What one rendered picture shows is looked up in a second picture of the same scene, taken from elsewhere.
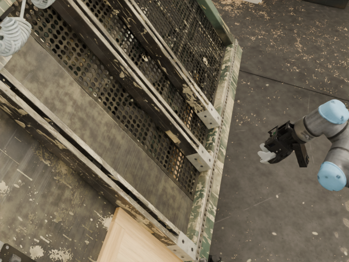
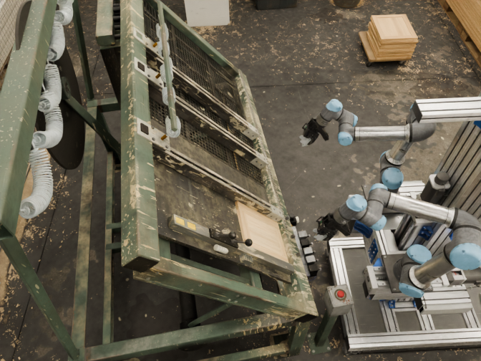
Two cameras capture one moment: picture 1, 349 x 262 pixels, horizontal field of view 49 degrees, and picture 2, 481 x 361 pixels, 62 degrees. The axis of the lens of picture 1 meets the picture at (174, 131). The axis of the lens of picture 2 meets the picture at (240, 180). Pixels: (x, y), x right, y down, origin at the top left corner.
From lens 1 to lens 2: 108 cm
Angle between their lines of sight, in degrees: 11
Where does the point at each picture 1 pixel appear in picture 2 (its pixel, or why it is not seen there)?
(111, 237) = (241, 217)
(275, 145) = (309, 134)
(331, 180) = (345, 140)
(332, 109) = (333, 104)
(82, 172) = (215, 187)
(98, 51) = (185, 115)
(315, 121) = (326, 114)
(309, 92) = (296, 87)
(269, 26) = (245, 41)
